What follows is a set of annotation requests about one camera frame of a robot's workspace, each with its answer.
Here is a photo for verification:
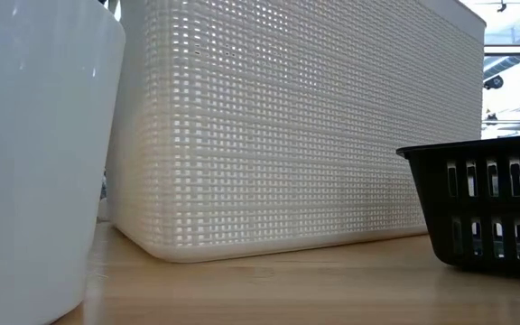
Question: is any large white woven basket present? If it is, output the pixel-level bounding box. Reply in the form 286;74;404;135
105;0;488;265

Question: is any small white plastic bin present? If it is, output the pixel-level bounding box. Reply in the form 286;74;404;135
0;0;126;325

